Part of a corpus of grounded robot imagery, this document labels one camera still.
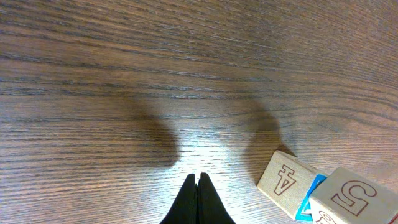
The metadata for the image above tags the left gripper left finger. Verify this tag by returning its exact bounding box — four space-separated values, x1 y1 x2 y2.
160 174 197 224

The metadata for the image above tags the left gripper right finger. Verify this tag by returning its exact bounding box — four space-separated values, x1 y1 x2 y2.
197 172 235 224

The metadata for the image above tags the plain wooden block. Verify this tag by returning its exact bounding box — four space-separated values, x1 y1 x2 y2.
257 150 327 222

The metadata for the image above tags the red-sided block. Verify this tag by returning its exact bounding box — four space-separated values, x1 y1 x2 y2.
309 167 397 224

